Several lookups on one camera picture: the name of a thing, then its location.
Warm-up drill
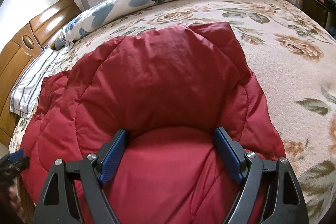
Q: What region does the person's left hand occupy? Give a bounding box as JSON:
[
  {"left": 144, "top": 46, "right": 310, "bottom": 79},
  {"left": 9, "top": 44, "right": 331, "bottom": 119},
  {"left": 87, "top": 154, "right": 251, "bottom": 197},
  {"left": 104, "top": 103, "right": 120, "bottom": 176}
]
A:
[{"left": 1, "top": 175, "right": 25, "bottom": 223}]

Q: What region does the floral cream bed blanket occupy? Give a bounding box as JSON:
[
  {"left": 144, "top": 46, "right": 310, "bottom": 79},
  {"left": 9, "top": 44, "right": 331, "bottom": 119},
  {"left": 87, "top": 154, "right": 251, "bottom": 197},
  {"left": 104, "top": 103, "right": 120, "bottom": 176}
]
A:
[{"left": 9, "top": 0, "right": 335, "bottom": 223}]

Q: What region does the red quilted down coat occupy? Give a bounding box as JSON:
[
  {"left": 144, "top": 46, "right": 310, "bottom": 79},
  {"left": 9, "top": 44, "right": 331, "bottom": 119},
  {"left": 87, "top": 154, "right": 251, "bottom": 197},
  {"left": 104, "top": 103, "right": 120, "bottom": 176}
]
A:
[{"left": 21, "top": 22, "right": 285, "bottom": 223}]

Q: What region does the striped white pillow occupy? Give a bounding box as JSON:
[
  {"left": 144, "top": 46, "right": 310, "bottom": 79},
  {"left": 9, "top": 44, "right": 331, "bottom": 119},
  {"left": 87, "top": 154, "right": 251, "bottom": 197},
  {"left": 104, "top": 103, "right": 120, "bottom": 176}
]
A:
[{"left": 9, "top": 46, "right": 70, "bottom": 118}]

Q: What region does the wooden headboard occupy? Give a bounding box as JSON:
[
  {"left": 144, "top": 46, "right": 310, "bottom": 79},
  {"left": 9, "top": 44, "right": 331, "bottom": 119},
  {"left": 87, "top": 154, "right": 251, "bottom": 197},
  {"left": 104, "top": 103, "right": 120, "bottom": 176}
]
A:
[{"left": 0, "top": 0, "right": 81, "bottom": 147}]

